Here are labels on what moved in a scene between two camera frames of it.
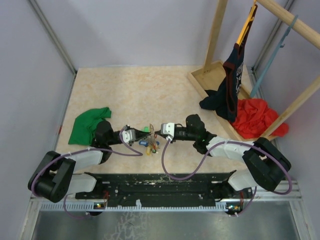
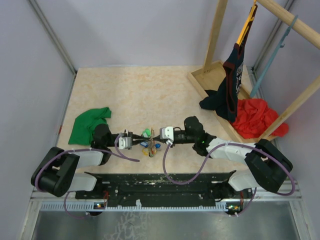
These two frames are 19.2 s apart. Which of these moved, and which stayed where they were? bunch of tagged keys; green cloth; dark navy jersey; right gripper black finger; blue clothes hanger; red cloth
Moved: right gripper black finger; bunch of tagged keys
Stayed: dark navy jersey; red cloth; blue clothes hanger; green cloth
